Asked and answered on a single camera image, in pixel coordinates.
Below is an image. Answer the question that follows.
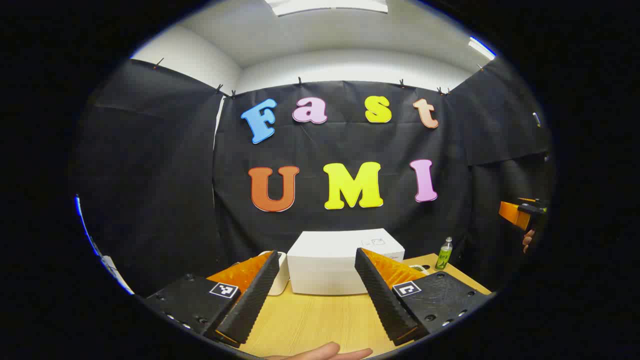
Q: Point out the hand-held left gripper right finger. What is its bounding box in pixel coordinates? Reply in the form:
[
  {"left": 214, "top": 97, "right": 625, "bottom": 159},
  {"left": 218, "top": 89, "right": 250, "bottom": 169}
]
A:
[{"left": 354, "top": 247, "right": 493, "bottom": 347}]

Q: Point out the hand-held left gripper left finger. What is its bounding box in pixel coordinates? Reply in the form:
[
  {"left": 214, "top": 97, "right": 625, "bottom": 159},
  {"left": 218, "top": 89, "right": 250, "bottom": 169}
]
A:
[{"left": 142, "top": 250, "right": 281, "bottom": 348}]

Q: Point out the white microwave oven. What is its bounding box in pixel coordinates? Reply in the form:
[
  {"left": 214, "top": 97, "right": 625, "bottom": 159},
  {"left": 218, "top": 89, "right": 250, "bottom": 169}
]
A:
[{"left": 286, "top": 228, "right": 406, "bottom": 296}]

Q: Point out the white toaster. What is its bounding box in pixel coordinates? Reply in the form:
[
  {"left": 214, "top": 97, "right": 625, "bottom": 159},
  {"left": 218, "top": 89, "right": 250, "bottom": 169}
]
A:
[{"left": 257, "top": 250, "right": 291, "bottom": 297}]

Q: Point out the green drink bottle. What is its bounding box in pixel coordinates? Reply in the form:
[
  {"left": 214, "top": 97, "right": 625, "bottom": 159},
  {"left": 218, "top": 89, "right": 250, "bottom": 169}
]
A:
[{"left": 434, "top": 236, "right": 454, "bottom": 271}]

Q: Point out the black backdrop cloth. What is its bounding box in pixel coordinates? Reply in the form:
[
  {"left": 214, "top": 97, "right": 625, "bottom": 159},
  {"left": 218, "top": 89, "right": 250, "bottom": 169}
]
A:
[{"left": 72, "top": 56, "right": 556, "bottom": 301}]

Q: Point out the narrow ceiling light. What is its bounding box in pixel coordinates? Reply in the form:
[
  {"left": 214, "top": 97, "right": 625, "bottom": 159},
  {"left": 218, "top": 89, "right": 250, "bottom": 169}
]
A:
[{"left": 468, "top": 36, "right": 497, "bottom": 62}]

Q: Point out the large ceiling light panel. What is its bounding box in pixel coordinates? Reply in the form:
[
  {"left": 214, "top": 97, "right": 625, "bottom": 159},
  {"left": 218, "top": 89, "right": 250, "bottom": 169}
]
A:
[{"left": 265, "top": 0, "right": 389, "bottom": 17}]

